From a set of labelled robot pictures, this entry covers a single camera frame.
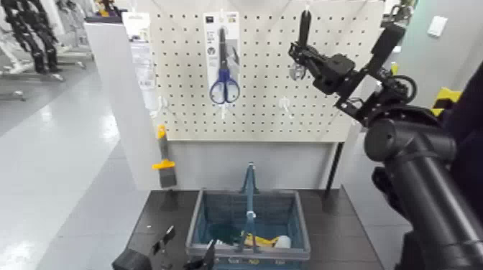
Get white scissors packaging card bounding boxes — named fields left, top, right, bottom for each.
left=203, top=11, right=242, bottom=100

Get white wall switch plate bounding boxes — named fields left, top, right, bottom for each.
left=426, top=15, right=449, bottom=39

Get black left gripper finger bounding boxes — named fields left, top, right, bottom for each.
left=152, top=225, right=177, bottom=258
left=183, top=239, right=216, bottom=270

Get blue crate carry handle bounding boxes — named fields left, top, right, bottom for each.
left=236, top=162, right=262, bottom=253

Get white partition panel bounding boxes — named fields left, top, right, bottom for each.
left=83, top=22, right=341, bottom=192

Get clear plastic packaged item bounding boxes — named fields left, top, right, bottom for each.
left=122, top=12, right=160, bottom=118

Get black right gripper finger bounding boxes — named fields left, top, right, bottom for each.
left=287, top=41, right=330, bottom=68
left=300, top=59, right=324, bottom=81

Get black adjustable wrench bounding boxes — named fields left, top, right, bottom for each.
left=287, top=9, right=313, bottom=83

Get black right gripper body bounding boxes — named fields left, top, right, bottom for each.
left=311, top=53, right=357, bottom=96

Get dark green item in crate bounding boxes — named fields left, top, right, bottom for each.
left=208, top=223, right=242, bottom=245

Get black pegboard stand leg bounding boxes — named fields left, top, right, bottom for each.
left=323, top=142, right=344, bottom=200

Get yellow-handled scraper tool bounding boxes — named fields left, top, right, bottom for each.
left=152, top=124, right=178, bottom=190

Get wide yellow black hazard strip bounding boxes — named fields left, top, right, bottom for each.
left=430, top=86, right=463, bottom=118

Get blue grey folding crate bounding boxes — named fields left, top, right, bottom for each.
left=185, top=188, right=312, bottom=270

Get blue handled scissors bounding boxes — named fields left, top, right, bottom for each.
left=208, top=27, right=242, bottom=106

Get yellow item in crate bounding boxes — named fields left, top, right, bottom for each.
left=241, top=233, right=281, bottom=248

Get black humanoid robot on stand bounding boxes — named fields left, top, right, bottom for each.
left=0, top=0, right=64, bottom=75

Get person in dark clothing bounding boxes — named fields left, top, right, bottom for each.
left=371, top=62, right=483, bottom=227

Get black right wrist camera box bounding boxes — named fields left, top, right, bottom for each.
left=365, top=22, right=407, bottom=78

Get white pegboard panel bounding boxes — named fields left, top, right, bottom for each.
left=147, top=0, right=386, bottom=144

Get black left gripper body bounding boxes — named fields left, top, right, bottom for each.
left=111, top=248, right=153, bottom=270

